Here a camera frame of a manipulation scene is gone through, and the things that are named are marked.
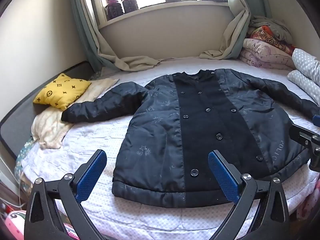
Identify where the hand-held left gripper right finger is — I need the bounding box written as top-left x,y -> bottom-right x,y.
207,149 -> 290,240

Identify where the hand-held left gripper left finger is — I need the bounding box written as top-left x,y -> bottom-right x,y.
24,149 -> 108,240

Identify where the black padded jacket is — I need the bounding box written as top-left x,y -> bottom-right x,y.
61,69 -> 320,208

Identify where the white quilted bed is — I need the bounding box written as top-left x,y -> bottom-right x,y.
15,56 -> 320,240

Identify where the grey polka dot pillow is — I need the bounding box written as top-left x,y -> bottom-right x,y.
291,48 -> 320,87
286,70 -> 320,105

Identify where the cream knitted blanket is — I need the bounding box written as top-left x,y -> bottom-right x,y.
31,78 -> 120,150

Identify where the floral bed sheet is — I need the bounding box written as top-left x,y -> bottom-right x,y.
14,140 -> 317,240

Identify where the purple floral quilt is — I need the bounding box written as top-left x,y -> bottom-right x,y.
239,38 -> 297,70

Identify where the dark grey headboard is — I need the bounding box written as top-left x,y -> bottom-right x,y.
0,60 -> 98,150

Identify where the yellow patterned pillow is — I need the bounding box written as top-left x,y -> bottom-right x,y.
33,73 -> 92,110

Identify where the pink patterned cushion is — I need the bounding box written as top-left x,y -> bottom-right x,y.
4,210 -> 28,240

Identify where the orange patterned blanket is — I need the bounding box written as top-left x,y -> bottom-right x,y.
246,26 -> 295,53

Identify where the grey folded cloth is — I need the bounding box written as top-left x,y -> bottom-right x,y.
250,15 -> 293,44

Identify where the beige and teal curtain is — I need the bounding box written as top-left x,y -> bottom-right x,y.
199,0 -> 273,60
67,0 -> 163,72

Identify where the dark glass jar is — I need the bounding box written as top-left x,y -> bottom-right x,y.
121,0 -> 139,13
104,0 -> 124,20

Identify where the white cable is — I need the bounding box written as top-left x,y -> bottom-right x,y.
0,152 -> 25,208

